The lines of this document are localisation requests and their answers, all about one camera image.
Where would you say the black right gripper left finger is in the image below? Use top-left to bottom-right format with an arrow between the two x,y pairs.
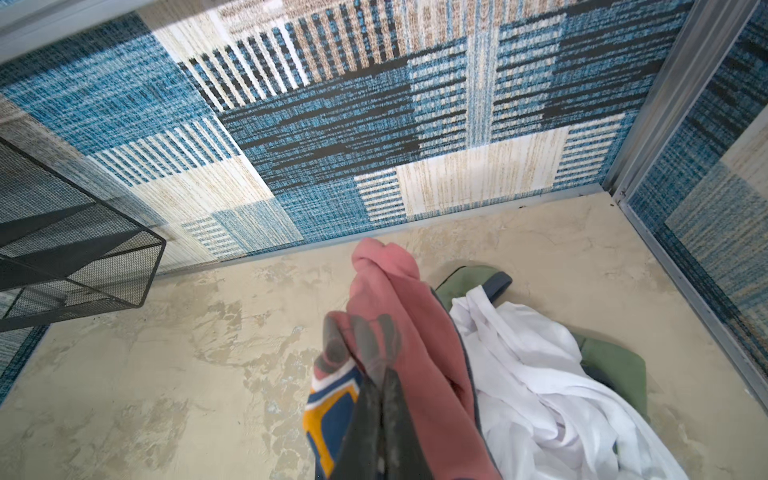
330,377 -> 384,479

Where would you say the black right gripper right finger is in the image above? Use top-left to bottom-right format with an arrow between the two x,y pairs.
382,368 -> 433,479

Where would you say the red printed t-shirt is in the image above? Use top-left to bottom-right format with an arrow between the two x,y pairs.
302,238 -> 499,479

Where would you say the white cloth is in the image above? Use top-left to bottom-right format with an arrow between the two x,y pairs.
450,286 -> 686,479

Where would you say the black wire mesh shelf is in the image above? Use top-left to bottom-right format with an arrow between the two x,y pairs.
1,141 -> 166,331

